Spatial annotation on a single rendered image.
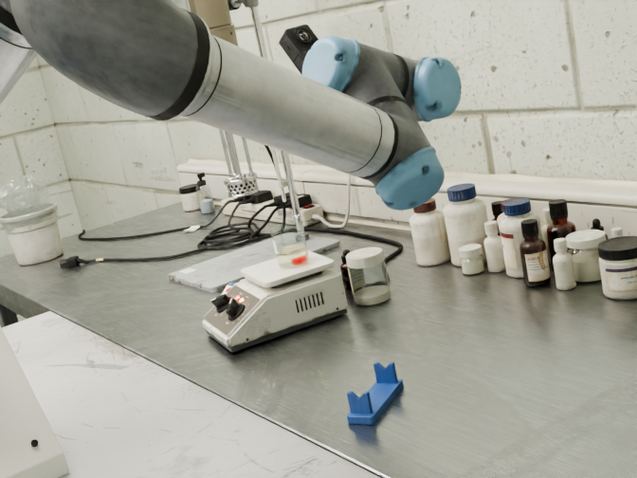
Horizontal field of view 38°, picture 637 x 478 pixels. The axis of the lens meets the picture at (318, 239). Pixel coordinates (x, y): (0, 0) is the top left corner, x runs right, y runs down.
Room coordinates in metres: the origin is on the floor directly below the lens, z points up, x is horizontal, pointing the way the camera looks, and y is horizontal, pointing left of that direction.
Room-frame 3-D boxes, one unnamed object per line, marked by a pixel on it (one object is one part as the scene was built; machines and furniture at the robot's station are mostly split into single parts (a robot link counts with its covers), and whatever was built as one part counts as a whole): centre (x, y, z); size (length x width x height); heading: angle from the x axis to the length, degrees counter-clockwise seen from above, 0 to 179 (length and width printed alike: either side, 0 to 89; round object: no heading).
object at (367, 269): (1.40, -0.07, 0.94); 0.06 x 0.06 x 0.08
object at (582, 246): (1.30, -0.38, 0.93); 0.06 x 0.06 x 0.07
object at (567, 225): (1.36, -0.37, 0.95); 0.04 x 0.04 x 0.11
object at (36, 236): (2.27, 0.69, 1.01); 0.14 x 0.14 x 0.21
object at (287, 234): (1.40, 0.04, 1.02); 0.06 x 0.05 x 0.08; 133
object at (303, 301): (1.38, 0.08, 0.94); 0.22 x 0.13 x 0.08; 112
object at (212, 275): (1.80, 0.13, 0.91); 0.30 x 0.20 x 0.01; 121
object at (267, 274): (1.39, 0.06, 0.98); 0.12 x 0.12 x 0.01; 22
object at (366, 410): (1.01, -0.03, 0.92); 0.10 x 0.03 x 0.04; 151
